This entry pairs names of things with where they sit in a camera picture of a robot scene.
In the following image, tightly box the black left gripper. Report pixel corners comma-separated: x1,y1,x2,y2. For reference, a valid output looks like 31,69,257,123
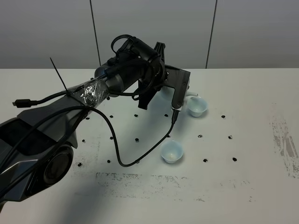
137,42,166,109

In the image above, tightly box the light blue porcelain teapot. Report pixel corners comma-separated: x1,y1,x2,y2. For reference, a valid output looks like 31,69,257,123
159,86,198,101

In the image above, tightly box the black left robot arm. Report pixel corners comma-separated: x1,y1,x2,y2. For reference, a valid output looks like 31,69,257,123
0,35,166,204

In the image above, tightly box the far blue porcelain teacup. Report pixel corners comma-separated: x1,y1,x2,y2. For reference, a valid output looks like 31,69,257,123
186,96,208,117

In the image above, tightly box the blue porcelain teacup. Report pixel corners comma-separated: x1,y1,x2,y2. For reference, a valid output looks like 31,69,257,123
186,96,208,117
160,140,184,164

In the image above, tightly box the near blue porcelain teacup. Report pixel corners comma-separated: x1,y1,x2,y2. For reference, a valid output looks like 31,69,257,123
160,140,184,164

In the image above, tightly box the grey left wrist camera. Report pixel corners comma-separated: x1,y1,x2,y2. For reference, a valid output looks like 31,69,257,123
163,65,191,110

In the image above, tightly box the black left camera cable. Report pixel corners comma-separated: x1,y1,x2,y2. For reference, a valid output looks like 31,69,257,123
0,35,180,199

